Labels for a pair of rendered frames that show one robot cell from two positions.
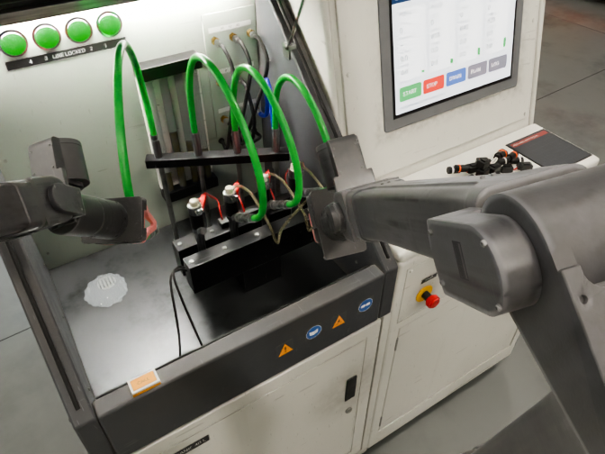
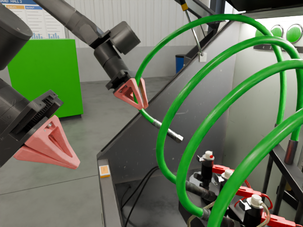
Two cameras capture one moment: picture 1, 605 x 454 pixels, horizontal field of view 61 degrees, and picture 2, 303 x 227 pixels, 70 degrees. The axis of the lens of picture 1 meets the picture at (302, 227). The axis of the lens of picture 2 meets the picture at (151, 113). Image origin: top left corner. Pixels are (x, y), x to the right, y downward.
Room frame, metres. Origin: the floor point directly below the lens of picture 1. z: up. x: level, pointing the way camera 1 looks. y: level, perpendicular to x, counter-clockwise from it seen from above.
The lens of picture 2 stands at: (0.80, -0.26, 1.38)
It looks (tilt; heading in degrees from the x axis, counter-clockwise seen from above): 20 degrees down; 105
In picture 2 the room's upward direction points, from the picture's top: straight up
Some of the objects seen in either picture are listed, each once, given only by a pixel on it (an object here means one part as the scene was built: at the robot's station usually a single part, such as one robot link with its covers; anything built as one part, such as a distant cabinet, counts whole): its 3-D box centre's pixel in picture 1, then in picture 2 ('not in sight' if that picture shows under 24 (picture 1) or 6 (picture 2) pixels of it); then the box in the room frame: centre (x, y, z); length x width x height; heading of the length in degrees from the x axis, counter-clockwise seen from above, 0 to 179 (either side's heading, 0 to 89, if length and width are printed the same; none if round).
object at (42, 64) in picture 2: not in sight; (46, 79); (-1.90, 2.80, 0.65); 0.95 x 0.86 x 1.30; 43
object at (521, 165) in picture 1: (491, 165); not in sight; (1.08, -0.48, 1.01); 0.23 x 0.11 x 0.06; 122
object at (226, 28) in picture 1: (237, 77); not in sight; (1.17, 0.16, 1.20); 0.13 x 0.03 x 0.31; 122
